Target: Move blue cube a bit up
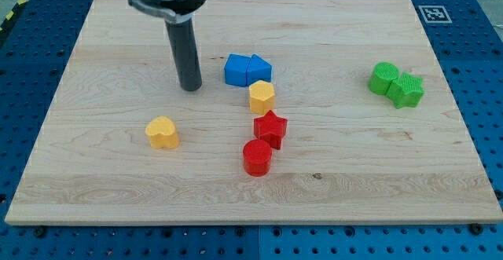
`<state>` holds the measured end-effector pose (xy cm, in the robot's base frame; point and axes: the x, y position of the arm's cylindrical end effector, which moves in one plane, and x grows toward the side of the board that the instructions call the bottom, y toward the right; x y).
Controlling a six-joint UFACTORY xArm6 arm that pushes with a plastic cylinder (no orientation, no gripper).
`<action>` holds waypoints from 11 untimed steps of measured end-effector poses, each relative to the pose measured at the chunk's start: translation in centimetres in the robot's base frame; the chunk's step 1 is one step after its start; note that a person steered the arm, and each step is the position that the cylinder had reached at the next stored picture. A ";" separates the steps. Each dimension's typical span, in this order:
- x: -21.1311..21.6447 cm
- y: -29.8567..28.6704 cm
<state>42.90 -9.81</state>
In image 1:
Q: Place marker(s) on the yellow heart block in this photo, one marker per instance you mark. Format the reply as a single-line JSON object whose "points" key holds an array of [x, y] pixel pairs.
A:
{"points": [[162, 133]]}

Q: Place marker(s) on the white fiducial marker tag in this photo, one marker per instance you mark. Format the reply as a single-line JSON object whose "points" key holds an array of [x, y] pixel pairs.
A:
{"points": [[434, 14]]}

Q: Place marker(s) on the red cylinder block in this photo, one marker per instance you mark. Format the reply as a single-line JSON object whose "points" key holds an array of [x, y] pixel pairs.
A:
{"points": [[257, 155]]}

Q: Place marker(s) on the green star block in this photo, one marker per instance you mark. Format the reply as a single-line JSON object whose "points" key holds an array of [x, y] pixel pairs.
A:
{"points": [[406, 91]]}

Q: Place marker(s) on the yellow hexagon block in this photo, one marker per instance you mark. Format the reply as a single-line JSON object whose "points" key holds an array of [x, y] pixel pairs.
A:
{"points": [[261, 97]]}

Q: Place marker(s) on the green cylinder block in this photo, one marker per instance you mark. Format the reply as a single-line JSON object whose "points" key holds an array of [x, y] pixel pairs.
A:
{"points": [[384, 73]]}

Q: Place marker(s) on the wooden board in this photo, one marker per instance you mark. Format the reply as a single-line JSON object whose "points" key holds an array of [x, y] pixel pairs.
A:
{"points": [[349, 156]]}

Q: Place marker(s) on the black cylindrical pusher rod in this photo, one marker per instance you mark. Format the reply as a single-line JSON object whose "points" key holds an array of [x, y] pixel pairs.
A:
{"points": [[184, 51]]}

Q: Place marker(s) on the red star block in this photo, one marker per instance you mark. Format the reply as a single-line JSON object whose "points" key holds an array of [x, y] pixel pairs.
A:
{"points": [[271, 128]]}

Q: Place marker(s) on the blue cube block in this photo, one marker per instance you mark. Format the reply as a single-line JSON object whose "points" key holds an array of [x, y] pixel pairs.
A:
{"points": [[235, 70]]}

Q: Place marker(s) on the blue pentagon block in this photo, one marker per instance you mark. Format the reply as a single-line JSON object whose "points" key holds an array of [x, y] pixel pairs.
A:
{"points": [[258, 69]]}

